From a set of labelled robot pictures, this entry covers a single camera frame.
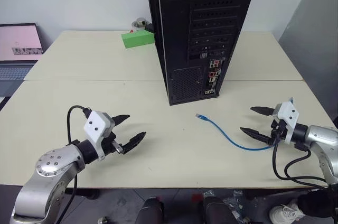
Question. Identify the clear plastic scraps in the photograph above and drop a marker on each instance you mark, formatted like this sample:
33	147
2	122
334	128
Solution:
235	204

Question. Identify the grey partition panel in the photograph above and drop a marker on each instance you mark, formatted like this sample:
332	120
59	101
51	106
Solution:
311	36

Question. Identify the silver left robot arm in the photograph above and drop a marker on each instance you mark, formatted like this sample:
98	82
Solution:
50	168

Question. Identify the white sneaker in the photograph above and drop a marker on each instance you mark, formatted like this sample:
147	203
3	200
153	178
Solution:
285	212

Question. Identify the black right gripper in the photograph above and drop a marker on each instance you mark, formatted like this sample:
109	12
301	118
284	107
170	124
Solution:
278	131

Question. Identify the black trouser leg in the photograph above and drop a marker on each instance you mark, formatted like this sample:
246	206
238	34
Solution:
319	203

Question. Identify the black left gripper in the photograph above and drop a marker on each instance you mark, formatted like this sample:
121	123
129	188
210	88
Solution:
111	146

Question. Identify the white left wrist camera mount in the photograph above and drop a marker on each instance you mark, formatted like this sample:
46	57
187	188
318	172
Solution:
95	123

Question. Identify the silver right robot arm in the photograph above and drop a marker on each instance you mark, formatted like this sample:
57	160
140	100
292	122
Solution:
320	135

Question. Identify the green box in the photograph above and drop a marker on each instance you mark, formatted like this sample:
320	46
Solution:
137	39

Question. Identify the black computer tower case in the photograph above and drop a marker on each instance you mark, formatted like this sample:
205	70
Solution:
179	36

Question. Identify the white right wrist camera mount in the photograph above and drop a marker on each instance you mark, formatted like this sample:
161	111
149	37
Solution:
287	111

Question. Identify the dark rounded shape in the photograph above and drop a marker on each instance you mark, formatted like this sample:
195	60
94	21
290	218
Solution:
217	210
150	210

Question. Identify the laptop with pink screen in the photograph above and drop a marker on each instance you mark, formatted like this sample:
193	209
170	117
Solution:
19	44

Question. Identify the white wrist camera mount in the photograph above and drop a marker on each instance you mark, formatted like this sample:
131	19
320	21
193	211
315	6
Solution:
95	123
287	111

